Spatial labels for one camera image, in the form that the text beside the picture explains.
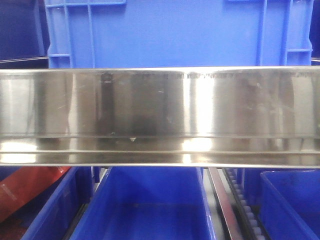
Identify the stainless steel shelf rail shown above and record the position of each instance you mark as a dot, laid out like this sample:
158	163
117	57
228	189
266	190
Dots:
243	116

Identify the lower left blue bin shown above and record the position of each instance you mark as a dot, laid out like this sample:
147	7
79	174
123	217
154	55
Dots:
49	215

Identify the dark blue bin upper left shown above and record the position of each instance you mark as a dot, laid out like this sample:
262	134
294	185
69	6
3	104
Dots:
23	29

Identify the lower middle blue bin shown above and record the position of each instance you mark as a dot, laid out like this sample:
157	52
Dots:
148	203

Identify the red package in bin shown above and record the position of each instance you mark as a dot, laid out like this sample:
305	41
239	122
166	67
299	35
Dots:
20	186

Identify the steel roller track divider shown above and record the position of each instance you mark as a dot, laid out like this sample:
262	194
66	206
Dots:
233	217

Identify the lower right blue bin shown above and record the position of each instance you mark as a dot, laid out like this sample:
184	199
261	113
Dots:
287	200

